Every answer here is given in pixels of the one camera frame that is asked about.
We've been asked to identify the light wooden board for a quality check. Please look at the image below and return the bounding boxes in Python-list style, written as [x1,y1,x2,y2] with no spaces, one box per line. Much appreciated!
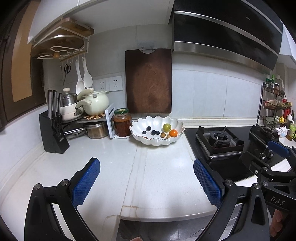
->
[61,17,94,37]

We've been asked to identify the black range hood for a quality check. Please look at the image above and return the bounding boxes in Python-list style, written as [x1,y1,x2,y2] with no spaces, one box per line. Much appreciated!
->
[169,0,284,71]

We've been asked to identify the white wall socket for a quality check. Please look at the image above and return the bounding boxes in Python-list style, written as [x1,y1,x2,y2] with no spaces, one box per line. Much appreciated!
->
[95,78,107,92]
[109,76,122,91]

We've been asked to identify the steel pot with glass lid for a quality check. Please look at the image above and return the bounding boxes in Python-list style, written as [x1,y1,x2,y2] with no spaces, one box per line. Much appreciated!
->
[84,122,109,139]

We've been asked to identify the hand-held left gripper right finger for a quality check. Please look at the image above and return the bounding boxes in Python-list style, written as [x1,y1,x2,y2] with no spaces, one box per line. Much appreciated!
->
[193,158,270,241]

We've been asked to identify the grey spice rack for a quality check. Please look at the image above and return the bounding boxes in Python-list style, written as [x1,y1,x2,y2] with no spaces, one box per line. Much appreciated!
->
[105,103,115,139]

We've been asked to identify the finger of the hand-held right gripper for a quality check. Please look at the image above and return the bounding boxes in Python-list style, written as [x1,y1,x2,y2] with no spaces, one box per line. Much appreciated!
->
[259,140,296,163]
[241,151,274,176]

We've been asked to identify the red sauce bottle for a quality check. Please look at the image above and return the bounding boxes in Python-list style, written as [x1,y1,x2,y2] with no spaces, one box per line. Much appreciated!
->
[283,102,292,121]

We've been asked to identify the green plastic bottle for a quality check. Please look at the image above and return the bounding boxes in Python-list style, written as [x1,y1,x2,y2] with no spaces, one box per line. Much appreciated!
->
[286,123,296,141]

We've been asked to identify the steel lid with white knob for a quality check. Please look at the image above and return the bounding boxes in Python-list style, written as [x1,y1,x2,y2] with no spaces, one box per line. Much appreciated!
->
[60,87,78,106]

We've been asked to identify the black wire spice rack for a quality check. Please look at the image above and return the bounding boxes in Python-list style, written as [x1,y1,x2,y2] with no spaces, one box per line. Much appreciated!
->
[257,81,288,128]

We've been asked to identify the black gas stove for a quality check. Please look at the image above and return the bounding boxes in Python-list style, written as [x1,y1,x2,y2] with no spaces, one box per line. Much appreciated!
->
[184,125,296,183]

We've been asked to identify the cream ceramic pot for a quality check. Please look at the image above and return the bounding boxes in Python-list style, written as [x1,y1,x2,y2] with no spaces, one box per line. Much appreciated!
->
[77,88,110,116]

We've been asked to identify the dark metal corner shelf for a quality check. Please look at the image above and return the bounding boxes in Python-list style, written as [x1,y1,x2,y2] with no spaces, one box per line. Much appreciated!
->
[62,115,109,140]

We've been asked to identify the white wall cabinet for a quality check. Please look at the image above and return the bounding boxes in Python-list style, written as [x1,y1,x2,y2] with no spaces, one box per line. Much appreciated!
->
[28,0,176,44]

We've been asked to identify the clear wall hook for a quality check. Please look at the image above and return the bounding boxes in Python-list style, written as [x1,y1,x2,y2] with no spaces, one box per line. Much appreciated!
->
[138,42,155,52]

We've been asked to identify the white wire wall rack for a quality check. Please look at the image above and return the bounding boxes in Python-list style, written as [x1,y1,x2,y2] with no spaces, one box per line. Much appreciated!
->
[31,17,94,63]

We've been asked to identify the round wooden board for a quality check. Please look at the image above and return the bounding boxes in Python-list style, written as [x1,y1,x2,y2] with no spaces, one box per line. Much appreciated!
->
[31,35,85,58]

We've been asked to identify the person's right hand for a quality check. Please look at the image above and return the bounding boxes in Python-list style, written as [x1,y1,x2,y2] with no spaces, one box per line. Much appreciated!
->
[270,209,289,237]

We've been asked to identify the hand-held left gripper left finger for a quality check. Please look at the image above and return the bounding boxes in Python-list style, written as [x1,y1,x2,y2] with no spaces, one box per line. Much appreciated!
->
[24,157,101,241]

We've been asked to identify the black knife block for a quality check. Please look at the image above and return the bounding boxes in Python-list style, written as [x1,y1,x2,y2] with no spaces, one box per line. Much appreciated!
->
[39,110,70,154]

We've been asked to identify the wooden trivet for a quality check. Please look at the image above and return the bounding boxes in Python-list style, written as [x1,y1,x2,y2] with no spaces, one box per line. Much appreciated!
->
[83,113,105,120]

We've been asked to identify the brown window frame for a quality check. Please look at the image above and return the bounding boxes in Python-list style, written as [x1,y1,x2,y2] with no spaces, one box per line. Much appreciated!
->
[0,0,47,132]

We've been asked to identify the dark wooden cutting board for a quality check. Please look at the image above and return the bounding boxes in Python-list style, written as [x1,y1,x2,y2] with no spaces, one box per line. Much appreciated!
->
[125,48,172,114]

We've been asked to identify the black kitchen scissors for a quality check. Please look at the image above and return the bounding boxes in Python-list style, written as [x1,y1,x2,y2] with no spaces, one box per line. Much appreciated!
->
[63,64,72,81]

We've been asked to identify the glass jar with green lid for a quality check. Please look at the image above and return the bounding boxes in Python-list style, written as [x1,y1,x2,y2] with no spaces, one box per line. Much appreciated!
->
[113,108,132,138]

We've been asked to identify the white scalloped ceramic bowl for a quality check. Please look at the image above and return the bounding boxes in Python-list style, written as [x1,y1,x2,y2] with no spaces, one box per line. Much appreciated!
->
[129,115,186,146]

